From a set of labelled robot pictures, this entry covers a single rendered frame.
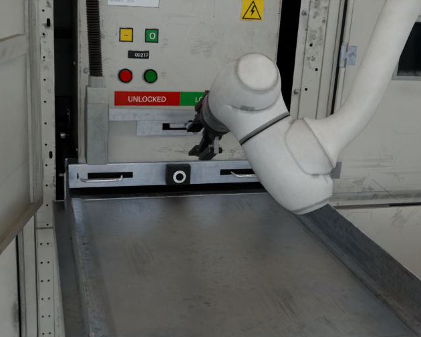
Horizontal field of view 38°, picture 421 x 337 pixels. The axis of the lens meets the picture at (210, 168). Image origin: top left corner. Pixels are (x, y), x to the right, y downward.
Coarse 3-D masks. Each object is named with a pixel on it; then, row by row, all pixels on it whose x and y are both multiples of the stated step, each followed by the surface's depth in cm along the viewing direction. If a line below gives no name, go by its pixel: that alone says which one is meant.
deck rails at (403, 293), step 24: (72, 216) 123; (312, 216) 145; (336, 216) 133; (72, 240) 125; (336, 240) 134; (360, 240) 124; (360, 264) 124; (384, 264) 115; (96, 288) 108; (384, 288) 115; (408, 288) 108; (96, 312) 101; (408, 312) 107; (96, 336) 94
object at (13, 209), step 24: (0, 0) 118; (24, 0) 132; (0, 24) 119; (24, 24) 133; (0, 48) 115; (24, 48) 128; (0, 72) 121; (24, 72) 135; (0, 96) 122; (24, 96) 136; (0, 120) 123; (24, 120) 137; (0, 144) 124; (24, 144) 138; (0, 168) 125; (24, 168) 140; (0, 192) 126; (24, 192) 141; (0, 216) 126; (24, 216) 138; (0, 240) 126
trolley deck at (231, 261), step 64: (64, 256) 120; (128, 256) 122; (192, 256) 123; (256, 256) 125; (320, 256) 127; (64, 320) 98; (128, 320) 100; (192, 320) 101; (256, 320) 102; (320, 320) 103; (384, 320) 105
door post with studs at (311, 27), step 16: (304, 0) 149; (320, 0) 149; (304, 16) 150; (320, 16) 151; (304, 32) 151; (320, 32) 152; (304, 48) 153; (320, 48) 153; (304, 64) 154; (320, 64) 155; (304, 80) 155; (304, 96) 156; (304, 112) 158
